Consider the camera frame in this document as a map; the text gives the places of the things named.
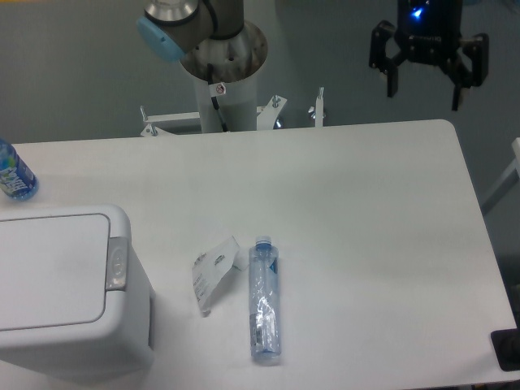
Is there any white pedestal base frame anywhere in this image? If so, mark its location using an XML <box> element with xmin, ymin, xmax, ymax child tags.
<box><xmin>139</xmin><ymin>86</ymin><xmax>328</xmax><ymax>138</ymax></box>

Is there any grey robot arm with blue cap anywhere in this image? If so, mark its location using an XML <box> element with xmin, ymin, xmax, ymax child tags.
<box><xmin>136</xmin><ymin>1</ymin><xmax>489</xmax><ymax>110</ymax></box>

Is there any black clamp at table edge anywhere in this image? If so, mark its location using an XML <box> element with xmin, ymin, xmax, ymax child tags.
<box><xmin>491</xmin><ymin>328</ymin><xmax>519</xmax><ymax>372</ymax></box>

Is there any blue labelled water bottle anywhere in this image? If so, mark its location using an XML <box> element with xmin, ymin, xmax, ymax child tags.
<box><xmin>1</xmin><ymin>139</ymin><xmax>39</xmax><ymax>201</ymax></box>

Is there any black cable on pedestal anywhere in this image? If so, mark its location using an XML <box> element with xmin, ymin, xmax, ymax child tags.
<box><xmin>206</xmin><ymin>63</ymin><xmax>229</xmax><ymax>133</ymax></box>

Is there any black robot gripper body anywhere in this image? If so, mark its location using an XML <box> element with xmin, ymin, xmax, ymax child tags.
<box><xmin>395</xmin><ymin>0</ymin><xmax>462</xmax><ymax>67</ymax></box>

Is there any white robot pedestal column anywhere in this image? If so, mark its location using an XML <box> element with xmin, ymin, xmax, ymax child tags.
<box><xmin>180</xmin><ymin>20</ymin><xmax>269</xmax><ymax>133</ymax></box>

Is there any white trash can lid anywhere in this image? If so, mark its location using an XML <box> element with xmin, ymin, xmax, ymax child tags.
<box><xmin>1</xmin><ymin>214</ymin><xmax>110</xmax><ymax>331</ymax></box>

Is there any crumpled white plastic wrapper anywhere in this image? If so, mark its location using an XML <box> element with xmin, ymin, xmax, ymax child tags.
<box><xmin>192</xmin><ymin>236</ymin><xmax>249</xmax><ymax>317</ymax></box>

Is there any white frame at right edge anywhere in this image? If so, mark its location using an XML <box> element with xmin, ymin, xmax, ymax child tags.
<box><xmin>480</xmin><ymin>137</ymin><xmax>519</xmax><ymax>215</ymax></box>

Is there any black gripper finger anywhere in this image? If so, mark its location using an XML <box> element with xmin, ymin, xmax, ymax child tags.
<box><xmin>369</xmin><ymin>20</ymin><xmax>410</xmax><ymax>98</ymax></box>
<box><xmin>444</xmin><ymin>33</ymin><xmax>489</xmax><ymax>111</ymax></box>

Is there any grey trash can push button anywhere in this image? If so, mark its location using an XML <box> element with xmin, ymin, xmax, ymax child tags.
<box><xmin>106</xmin><ymin>237</ymin><xmax>129</xmax><ymax>291</ymax></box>

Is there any empty clear plastic bottle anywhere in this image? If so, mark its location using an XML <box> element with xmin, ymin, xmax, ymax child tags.
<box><xmin>249</xmin><ymin>236</ymin><xmax>281</xmax><ymax>366</ymax></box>

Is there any white trash can body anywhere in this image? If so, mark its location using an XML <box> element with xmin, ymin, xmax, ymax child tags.
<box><xmin>1</xmin><ymin>205</ymin><xmax>155</xmax><ymax>380</ymax></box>

